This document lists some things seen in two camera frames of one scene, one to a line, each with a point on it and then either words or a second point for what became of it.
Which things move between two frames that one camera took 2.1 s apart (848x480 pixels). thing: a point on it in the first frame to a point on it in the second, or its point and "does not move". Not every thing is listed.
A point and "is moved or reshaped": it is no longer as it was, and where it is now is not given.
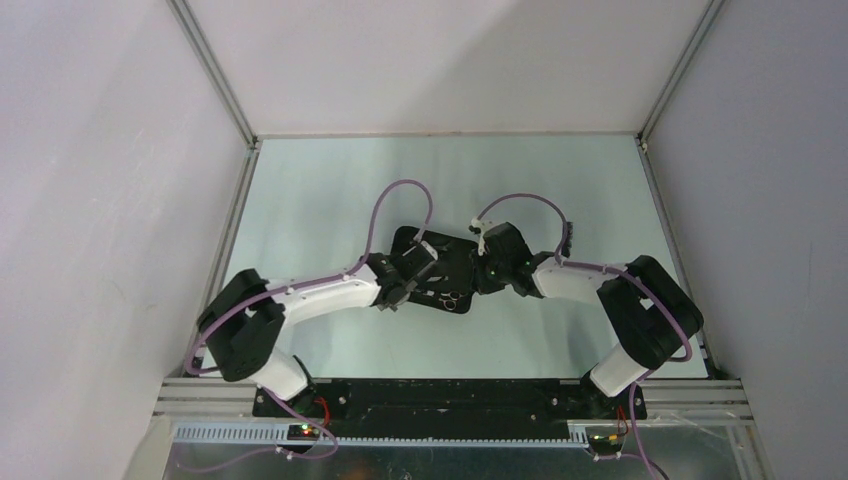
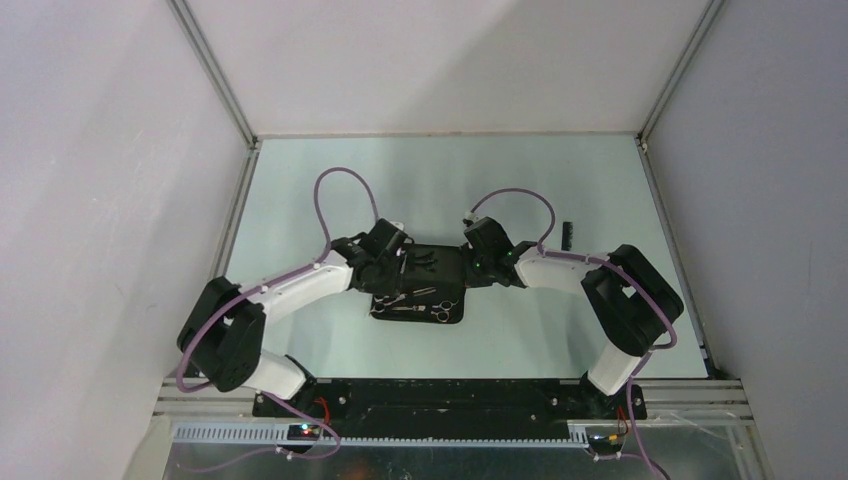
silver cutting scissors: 449,299 to 443,314
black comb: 569,238 does not move
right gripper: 479,283 does not move
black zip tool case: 450,285 is moved or reshaped
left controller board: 302,432 does not move
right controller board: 605,442 does not move
